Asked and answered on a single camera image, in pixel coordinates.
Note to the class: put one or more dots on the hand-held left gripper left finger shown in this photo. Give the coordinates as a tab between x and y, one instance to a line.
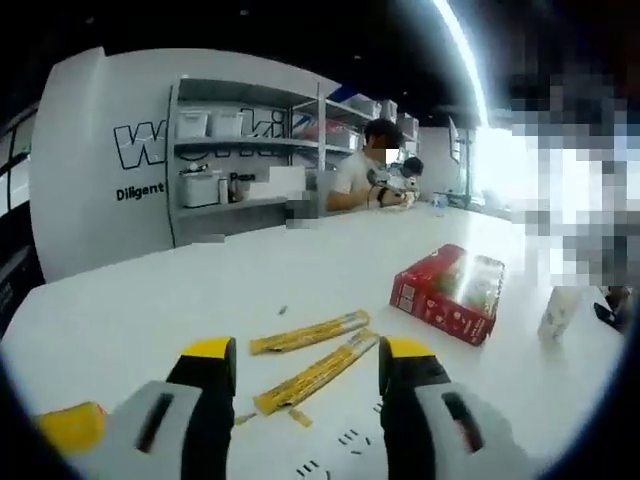
210	400

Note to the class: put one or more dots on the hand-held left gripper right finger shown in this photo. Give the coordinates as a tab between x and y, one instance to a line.
405	400

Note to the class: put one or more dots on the yellow coffee pouch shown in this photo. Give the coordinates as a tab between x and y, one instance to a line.
310	332
315	372

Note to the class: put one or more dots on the small clear plastic cup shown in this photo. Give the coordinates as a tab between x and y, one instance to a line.
557	315

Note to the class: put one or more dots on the yellow torn pouch strip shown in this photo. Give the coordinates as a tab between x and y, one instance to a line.
300	417
245	419

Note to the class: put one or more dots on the red cardboard box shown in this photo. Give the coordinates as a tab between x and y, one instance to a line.
440	310

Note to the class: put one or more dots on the white storage bin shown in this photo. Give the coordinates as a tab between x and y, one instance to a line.
226	123
200	191
191	125

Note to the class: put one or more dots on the white bottle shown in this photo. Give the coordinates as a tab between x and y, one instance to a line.
223	191

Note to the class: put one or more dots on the dark bottle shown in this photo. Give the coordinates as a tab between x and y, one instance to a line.
234	191

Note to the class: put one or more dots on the black phone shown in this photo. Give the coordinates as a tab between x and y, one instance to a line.
606	314

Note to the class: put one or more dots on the grey metal shelf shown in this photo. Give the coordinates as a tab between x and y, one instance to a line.
340	149
235	142

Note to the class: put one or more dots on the long ceiling light strip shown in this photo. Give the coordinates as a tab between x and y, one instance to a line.
470	55

